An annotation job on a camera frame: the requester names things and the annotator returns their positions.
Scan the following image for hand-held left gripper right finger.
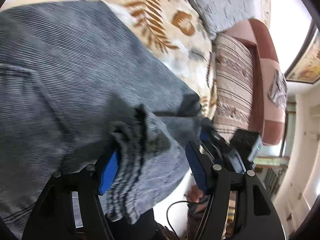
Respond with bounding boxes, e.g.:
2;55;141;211
185;141;285;240

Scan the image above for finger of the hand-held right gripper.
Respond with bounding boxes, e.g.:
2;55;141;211
200;124;247;174

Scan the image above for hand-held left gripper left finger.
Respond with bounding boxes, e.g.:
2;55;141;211
22;151;120;240

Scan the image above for grey-blue denim pants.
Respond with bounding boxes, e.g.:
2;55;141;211
0;0;203;230

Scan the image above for person's right hand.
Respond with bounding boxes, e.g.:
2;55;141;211
187;186;208;204

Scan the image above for white door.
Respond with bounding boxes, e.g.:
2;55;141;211
272;92;320;212

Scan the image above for striped beige pillow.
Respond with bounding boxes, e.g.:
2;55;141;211
212;34;256;146

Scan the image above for person's left leg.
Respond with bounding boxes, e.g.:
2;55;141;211
107;206;164;240

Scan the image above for grey patterned cloth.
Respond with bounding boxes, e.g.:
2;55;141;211
268;69;288;108

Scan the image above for brown and pink headboard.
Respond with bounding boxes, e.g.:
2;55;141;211
220;19;288;146

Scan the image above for framed picture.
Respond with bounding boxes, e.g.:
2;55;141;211
284;22;320;83

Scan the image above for grey quilted blanket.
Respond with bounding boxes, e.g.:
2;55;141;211
175;0;263;40

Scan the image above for leaf print blanket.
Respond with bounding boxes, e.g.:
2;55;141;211
0;0;272;122

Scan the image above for black cable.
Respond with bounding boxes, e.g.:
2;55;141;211
166;200;192;240

